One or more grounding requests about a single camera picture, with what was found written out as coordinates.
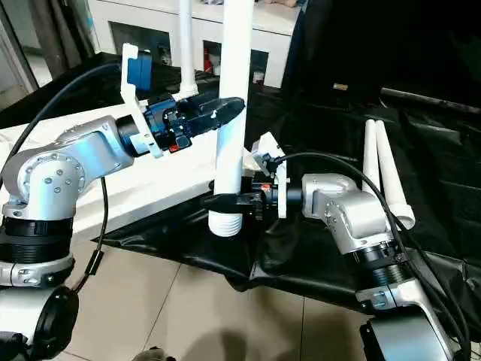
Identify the white plastic table leg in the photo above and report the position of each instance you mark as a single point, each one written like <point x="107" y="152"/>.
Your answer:
<point x="391" y="177"/>
<point x="371" y="158"/>
<point x="233" y="90"/>
<point x="186" y="45"/>

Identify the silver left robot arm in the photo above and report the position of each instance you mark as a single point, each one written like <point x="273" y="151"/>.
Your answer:
<point x="52" y="188"/>

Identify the red bottle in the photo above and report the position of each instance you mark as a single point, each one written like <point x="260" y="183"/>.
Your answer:
<point x="208" y="56"/>

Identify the black mat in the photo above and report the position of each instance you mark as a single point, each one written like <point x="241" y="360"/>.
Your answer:
<point x="316" y="248"/>

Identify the white cabinet with glass doors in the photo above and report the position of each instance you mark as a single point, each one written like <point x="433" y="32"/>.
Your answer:
<point x="158" y="19"/>

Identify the black box with tan label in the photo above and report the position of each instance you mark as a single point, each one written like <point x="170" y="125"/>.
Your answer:
<point x="338" y="41"/>

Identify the grey curtain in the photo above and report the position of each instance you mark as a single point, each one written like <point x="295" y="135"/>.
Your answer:
<point x="60" y="34"/>

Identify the dark metal rail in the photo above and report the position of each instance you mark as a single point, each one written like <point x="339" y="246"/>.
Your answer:
<point x="432" y="98"/>

